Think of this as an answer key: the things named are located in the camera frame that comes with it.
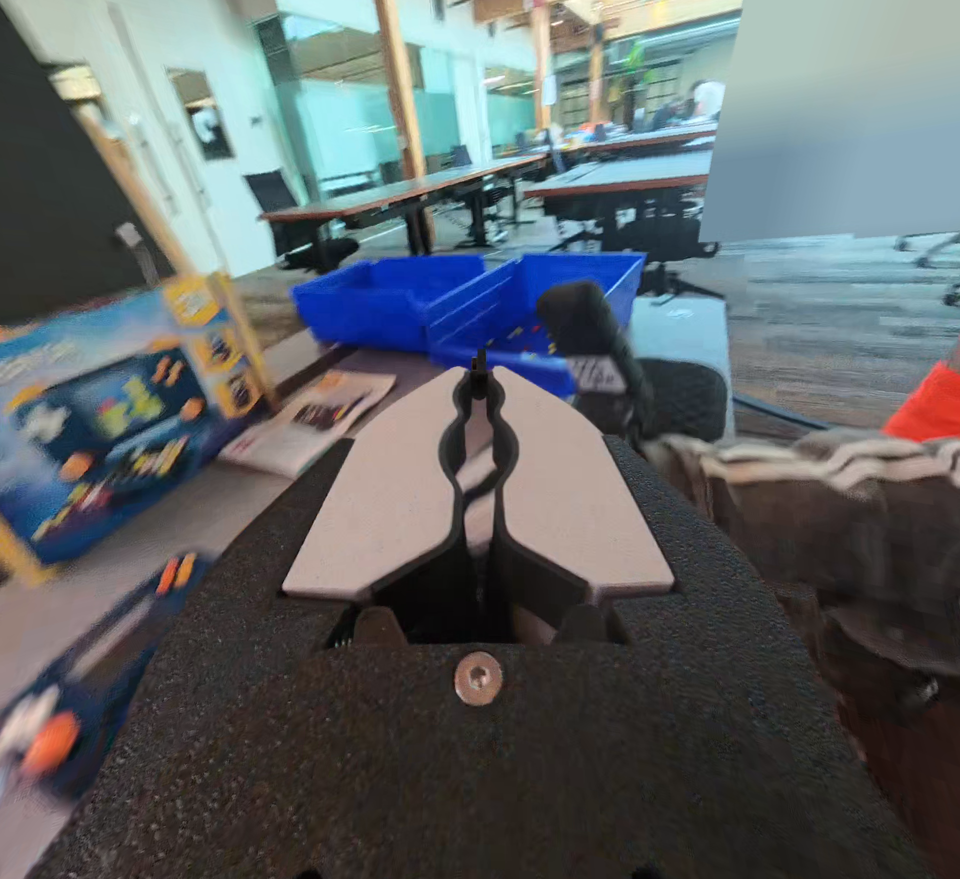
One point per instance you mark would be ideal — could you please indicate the black swivel chair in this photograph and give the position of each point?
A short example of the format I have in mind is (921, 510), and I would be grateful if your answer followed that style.
(274, 196)

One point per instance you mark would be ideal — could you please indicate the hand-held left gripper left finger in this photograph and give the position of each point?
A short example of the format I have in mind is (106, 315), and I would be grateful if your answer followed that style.
(375, 511)

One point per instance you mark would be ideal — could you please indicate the blue and yellow toy box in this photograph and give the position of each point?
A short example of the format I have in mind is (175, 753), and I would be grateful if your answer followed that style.
(112, 406)

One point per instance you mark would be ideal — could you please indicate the long wooden table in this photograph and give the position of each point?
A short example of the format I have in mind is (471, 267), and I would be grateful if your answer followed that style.
(622, 174)
(637, 139)
(390, 193)

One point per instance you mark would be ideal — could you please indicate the person's leg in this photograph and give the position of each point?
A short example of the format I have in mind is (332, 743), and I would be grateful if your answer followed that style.
(900, 781)

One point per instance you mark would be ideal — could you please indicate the blue plastic bin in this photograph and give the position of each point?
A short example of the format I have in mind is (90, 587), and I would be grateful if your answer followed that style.
(480, 309)
(352, 316)

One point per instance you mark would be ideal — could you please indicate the black backdrop board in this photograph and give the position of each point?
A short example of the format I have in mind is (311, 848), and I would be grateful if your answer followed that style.
(52, 181)

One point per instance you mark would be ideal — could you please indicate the wooden post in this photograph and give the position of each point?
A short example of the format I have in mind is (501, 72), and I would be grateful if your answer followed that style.
(394, 69)
(541, 69)

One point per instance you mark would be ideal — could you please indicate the building instruction booklet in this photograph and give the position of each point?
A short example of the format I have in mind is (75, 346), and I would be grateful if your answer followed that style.
(300, 429)

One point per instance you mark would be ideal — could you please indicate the orange cloth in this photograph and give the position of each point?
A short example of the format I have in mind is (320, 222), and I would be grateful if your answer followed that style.
(926, 406)

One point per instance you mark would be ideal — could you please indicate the blue brick controller model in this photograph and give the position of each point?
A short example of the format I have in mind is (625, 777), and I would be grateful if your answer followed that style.
(75, 706)

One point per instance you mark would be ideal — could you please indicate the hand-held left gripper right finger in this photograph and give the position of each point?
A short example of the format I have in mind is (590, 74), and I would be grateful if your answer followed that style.
(585, 511)

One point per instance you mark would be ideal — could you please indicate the person's right forearm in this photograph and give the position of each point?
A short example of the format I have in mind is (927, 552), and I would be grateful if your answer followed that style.
(810, 519)

